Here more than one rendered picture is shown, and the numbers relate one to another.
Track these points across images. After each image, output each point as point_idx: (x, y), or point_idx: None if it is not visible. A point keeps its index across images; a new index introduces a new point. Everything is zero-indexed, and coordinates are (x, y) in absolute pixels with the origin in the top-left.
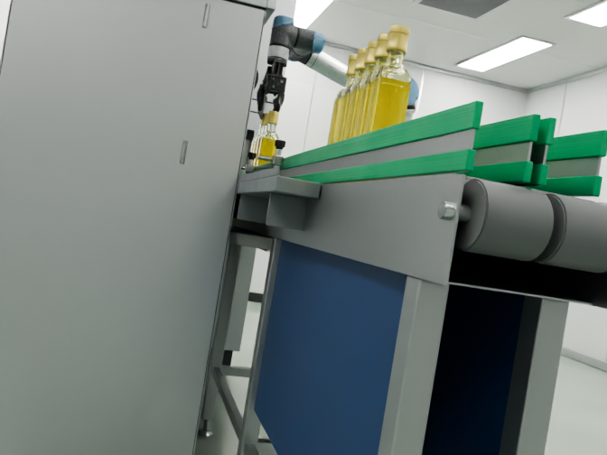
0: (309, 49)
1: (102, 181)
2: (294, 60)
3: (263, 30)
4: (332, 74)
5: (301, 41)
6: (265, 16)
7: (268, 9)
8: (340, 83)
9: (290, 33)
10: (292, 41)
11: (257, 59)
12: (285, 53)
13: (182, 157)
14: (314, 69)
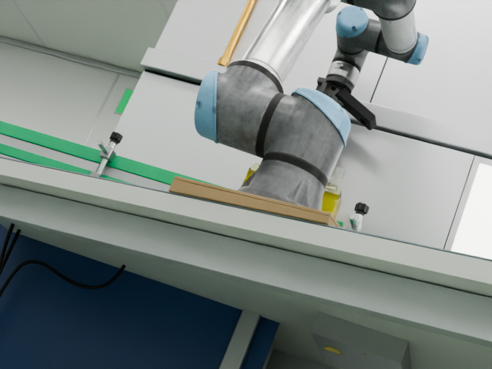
0: (340, 38)
1: None
2: (407, 61)
3: (136, 86)
4: (382, 31)
5: (337, 40)
6: (141, 75)
7: (143, 68)
8: (387, 31)
9: (337, 44)
10: (337, 49)
11: (124, 109)
12: (329, 69)
13: None
14: (394, 47)
